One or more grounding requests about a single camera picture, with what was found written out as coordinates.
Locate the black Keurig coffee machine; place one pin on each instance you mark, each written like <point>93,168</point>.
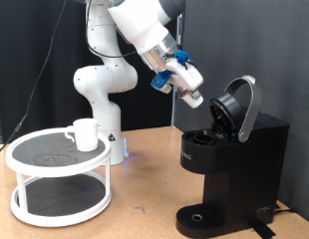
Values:
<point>241,166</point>

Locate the vertical metal pole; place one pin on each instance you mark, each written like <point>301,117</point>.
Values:
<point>176,113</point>

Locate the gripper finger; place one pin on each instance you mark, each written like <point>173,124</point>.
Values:
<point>183,92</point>
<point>195,93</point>

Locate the orange rimmed coffee pod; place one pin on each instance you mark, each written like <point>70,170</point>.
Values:
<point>194,101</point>

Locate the black curtain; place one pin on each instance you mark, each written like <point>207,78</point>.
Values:
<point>28,49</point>

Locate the white mug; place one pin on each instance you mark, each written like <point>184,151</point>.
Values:
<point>86,134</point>

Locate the dark grey backdrop panel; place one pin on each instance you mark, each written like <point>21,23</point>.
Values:
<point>260,40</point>

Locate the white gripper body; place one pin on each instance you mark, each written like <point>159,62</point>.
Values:
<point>186,75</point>

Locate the blue mounted wrist camera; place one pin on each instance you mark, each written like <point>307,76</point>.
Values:
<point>161,81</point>

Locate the black tape strip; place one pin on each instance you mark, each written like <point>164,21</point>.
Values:
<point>263,231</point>

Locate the white two-tier turntable rack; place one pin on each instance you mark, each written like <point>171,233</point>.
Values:
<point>31,156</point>

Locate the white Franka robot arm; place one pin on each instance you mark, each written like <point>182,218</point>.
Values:
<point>104,79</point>

